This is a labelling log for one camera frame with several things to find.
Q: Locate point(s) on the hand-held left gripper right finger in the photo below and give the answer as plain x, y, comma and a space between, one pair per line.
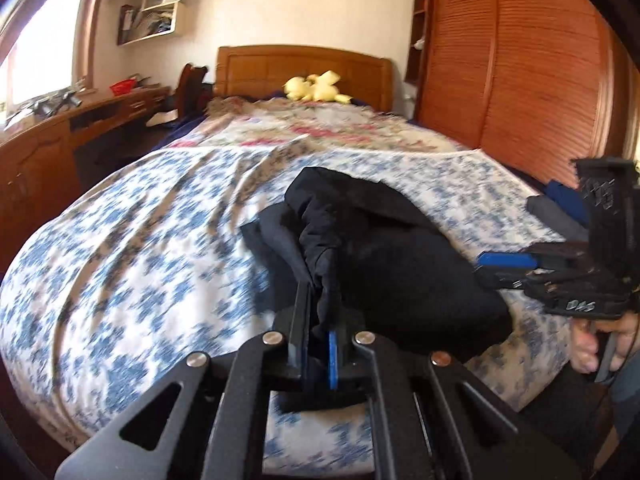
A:
333, 360

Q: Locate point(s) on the wooden desk cabinet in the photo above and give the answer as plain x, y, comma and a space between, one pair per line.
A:
35, 170

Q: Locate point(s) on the wooden louvred wardrobe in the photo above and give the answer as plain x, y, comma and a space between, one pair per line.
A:
525, 85

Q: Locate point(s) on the person's right hand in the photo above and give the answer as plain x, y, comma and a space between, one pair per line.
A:
585, 350

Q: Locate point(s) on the cream wall shelf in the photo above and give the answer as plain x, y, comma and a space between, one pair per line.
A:
175, 22

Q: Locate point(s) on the yellow plush toy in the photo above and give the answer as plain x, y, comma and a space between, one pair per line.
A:
305, 87

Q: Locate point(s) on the black tool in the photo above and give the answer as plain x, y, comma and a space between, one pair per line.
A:
52, 102

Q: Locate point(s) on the blue floral bedspread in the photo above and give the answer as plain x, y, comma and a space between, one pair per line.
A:
125, 260

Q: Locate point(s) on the row of books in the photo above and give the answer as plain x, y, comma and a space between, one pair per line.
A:
145, 25

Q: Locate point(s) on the red basket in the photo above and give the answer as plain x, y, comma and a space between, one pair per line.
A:
123, 88

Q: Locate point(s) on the wooden door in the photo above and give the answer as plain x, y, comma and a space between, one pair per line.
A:
631, 125

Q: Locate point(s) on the pink floral blanket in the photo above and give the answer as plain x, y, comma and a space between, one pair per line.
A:
310, 125

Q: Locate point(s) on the black coat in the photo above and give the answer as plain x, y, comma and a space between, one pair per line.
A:
400, 270

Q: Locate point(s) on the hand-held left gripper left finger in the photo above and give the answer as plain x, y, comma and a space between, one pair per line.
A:
302, 340

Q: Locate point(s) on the wooden chair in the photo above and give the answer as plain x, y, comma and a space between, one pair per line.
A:
189, 85

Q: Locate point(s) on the wood framed window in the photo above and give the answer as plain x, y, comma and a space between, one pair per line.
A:
45, 50

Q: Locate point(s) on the wooden headboard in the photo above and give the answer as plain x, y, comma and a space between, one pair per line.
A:
250, 75

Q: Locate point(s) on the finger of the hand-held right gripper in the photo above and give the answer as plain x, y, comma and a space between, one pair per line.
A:
505, 260
500, 278

